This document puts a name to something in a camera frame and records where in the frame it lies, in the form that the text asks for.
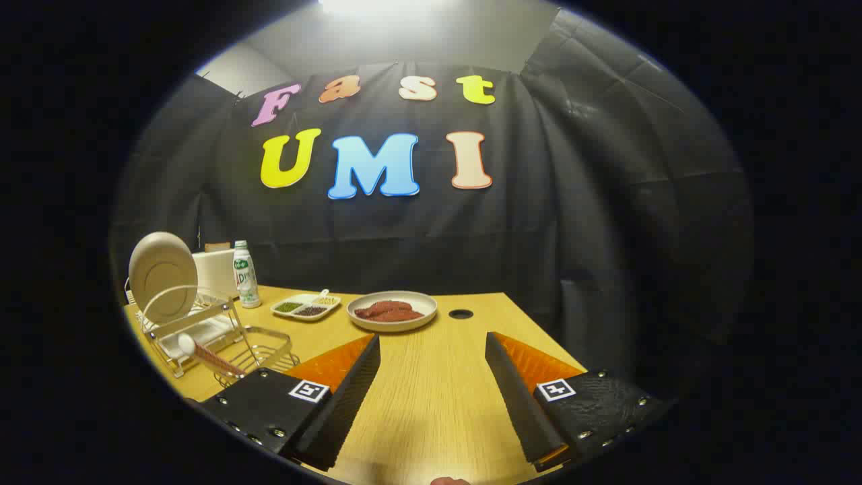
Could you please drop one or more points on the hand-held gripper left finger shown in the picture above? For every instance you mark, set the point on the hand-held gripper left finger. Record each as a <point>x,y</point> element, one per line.
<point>350,397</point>

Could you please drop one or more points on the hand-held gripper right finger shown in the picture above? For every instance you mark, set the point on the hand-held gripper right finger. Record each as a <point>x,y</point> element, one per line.
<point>515,397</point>

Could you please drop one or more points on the beige round plate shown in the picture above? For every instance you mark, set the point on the beige round plate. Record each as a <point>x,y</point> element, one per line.
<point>161,276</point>

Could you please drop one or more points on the beige plate with meat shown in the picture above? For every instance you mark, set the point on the beige plate with meat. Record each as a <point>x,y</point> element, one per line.
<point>360,322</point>

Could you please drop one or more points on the white divided dish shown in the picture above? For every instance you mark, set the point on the white divided dish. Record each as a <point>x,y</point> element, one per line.
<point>306,316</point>

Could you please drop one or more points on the red meat piece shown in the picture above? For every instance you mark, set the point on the red meat piece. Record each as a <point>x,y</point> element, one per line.
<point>380,308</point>
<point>404,315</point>

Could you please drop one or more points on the dark red beans pile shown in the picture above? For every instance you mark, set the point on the dark red beans pile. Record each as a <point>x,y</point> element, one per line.
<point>311,311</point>

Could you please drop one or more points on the green beans pile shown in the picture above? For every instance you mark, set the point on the green beans pile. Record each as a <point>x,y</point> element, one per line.
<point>289,307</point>

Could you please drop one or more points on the white green label drink bottle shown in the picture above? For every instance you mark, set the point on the white green label drink bottle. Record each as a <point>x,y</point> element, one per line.
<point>246,279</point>

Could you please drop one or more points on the black backdrop cloth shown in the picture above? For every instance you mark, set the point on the black backdrop cloth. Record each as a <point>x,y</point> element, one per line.
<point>539,236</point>

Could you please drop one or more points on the white toaster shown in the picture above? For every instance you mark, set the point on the white toaster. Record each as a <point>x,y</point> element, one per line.
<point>215,273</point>

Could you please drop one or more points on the brown bread slice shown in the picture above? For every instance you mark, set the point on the brown bread slice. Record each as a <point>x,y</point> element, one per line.
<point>217,247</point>

